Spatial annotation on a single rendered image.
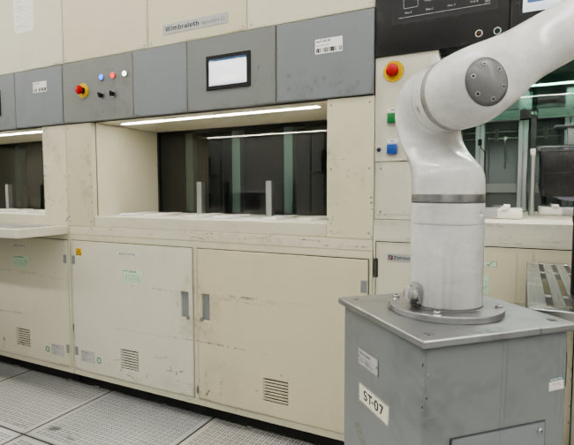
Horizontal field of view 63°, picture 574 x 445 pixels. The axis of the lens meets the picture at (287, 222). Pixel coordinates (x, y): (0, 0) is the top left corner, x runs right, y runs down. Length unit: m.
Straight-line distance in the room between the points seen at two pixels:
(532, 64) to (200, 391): 1.71
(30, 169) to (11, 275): 0.87
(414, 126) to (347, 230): 0.82
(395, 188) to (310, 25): 0.64
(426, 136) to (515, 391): 0.43
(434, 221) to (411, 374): 0.24
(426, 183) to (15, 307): 2.43
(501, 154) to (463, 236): 1.66
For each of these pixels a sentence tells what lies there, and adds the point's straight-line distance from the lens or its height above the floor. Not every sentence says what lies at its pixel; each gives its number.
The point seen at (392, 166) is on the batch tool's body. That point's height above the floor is 1.04.
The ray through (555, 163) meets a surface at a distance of 2.05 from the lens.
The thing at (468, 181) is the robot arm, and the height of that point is 0.98.
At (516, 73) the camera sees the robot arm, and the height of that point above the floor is 1.14.
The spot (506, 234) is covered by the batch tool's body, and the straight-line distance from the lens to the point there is 1.53.
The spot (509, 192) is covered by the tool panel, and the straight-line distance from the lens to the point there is 2.41.
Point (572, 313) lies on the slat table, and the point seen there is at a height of 0.76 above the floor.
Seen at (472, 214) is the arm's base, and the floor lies 0.93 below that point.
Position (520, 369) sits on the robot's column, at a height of 0.70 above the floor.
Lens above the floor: 0.97
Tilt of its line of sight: 4 degrees down
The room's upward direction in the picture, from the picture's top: straight up
